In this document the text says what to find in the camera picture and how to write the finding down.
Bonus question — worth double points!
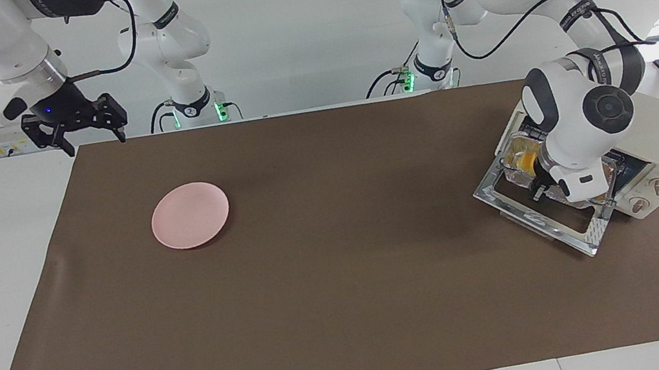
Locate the sliced orange glazed bread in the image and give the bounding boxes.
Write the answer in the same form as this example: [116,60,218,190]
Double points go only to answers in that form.
[510,146,542,176]

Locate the aluminium foil tray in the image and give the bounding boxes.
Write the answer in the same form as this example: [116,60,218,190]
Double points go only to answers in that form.
[496,120,624,218]

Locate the glass oven door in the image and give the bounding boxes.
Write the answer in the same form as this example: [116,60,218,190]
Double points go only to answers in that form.
[468,139,631,273]

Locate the pink round plate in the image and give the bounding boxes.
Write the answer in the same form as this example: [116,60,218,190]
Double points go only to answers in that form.
[146,177,236,255]

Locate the brown table mat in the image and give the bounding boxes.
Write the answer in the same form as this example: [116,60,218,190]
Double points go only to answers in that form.
[0,57,659,370]

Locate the black right base cable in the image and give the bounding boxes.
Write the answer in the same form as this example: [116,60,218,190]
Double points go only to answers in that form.
[145,99,180,135]

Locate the black base cable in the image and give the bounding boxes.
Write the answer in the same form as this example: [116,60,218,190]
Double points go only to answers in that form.
[358,42,422,101]
[145,99,180,135]

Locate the white wall power strip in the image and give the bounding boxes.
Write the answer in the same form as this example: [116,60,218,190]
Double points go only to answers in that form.
[0,130,35,159]

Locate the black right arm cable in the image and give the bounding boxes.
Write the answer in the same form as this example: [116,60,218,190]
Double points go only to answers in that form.
[58,0,145,84]

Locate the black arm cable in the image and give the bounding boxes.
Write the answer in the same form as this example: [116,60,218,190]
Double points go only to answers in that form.
[58,0,145,84]
[439,0,657,77]

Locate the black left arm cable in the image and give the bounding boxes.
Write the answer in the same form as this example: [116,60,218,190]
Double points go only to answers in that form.
[439,0,657,77]

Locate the black left base cable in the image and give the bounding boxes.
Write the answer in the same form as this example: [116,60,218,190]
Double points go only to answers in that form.
[358,42,422,101]

